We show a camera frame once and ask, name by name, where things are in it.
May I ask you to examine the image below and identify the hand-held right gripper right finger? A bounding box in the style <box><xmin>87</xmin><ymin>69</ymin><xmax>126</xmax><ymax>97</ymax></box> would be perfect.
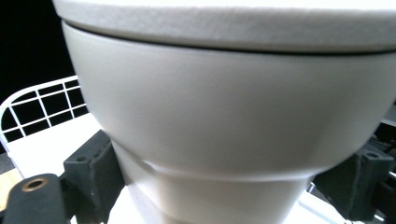
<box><xmin>312</xmin><ymin>148</ymin><xmax>396</xmax><ymax>222</ymax></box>

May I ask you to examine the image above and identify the white cup with red-tab lid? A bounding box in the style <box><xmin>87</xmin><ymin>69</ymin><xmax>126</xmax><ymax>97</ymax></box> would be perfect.
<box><xmin>50</xmin><ymin>0</ymin><xmax>396</xmax><ymax>224</ymax></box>

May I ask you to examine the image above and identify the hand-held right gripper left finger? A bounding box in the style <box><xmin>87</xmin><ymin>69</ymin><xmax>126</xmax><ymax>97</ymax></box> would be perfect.
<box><xmin>63</xmin><ymin>129</ymin><xmax>126</xmax><ymax>224</ymax></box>

